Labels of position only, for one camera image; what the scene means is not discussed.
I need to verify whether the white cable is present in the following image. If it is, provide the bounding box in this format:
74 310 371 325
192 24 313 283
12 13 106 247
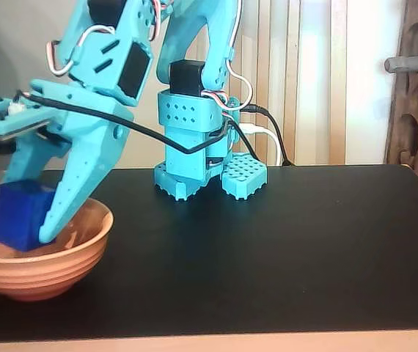
238 124 284 166

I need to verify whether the blue cube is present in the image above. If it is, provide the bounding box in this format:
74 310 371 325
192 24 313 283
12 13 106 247
0 179 56 252

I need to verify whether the black power cable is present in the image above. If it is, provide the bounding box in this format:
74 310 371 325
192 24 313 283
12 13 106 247
241 104 295 166

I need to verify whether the cyan gripper body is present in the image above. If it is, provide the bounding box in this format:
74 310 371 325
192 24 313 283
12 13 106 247
30 78 136 147

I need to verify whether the black camera cable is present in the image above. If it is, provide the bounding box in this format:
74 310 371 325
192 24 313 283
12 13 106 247
21 93 241 154

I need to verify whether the grey tube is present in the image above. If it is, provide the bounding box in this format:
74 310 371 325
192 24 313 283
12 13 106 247
384 54 418 74

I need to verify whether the cyan perforated robot base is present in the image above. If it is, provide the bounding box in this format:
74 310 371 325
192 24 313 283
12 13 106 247
153 152 268 202

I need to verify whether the red white servo wire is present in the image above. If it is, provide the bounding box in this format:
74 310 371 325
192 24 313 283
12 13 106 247
45 25 117 76
226 0 254 108

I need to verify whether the cyan gripper finger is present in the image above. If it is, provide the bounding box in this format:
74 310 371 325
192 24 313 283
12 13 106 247
3 131 72 185
39 123 130 245

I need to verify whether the black mat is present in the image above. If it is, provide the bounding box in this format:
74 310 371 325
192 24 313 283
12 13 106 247
0 164 418 337

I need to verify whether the light wooden slatted panel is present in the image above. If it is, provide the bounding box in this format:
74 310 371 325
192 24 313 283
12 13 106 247
227 0 348 166

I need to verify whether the brown wooden wine rack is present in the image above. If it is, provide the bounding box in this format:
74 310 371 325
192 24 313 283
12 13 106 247
384 0 418 202

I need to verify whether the orange ribbed bowl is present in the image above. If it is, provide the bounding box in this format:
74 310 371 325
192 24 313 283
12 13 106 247
0 197 114 302

